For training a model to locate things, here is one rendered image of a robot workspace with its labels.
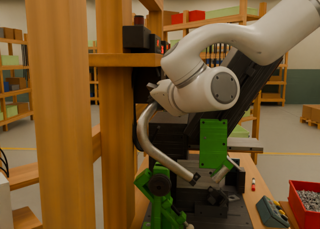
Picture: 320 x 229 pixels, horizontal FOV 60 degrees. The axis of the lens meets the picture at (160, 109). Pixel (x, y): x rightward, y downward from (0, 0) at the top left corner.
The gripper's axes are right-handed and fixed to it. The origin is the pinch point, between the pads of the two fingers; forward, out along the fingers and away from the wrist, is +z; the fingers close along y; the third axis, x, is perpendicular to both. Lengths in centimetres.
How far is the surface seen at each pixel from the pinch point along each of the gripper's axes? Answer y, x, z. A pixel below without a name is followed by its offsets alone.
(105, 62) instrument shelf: 18.4, -0.7, 7.8
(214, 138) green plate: -36.3, -14.0, 24.8
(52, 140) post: 16.0, 26.2, -12.2
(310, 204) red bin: -89, -19, 14
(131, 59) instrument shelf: 13.2, -5.4, 3.4
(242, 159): -86, -35, 68
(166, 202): -27.4, 19.7, 12.2
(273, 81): -446, -556, 619
